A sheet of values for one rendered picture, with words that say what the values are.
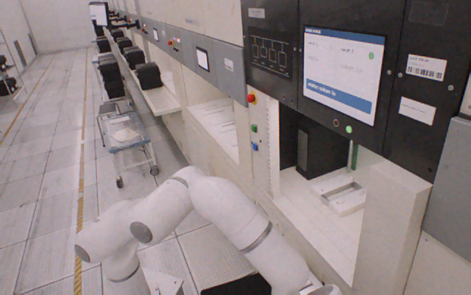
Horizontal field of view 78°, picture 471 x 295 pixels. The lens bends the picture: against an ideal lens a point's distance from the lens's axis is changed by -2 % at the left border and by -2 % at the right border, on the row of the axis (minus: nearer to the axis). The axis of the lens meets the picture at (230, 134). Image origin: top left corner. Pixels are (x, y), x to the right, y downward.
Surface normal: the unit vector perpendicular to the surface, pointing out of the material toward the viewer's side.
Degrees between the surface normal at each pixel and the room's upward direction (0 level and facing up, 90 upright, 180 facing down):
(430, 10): 90
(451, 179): 90
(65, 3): 90
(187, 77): 90
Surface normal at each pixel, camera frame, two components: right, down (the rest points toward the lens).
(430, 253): -0.91, 0.25
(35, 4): 0.40, 0.38
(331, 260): -0.09, -0.89
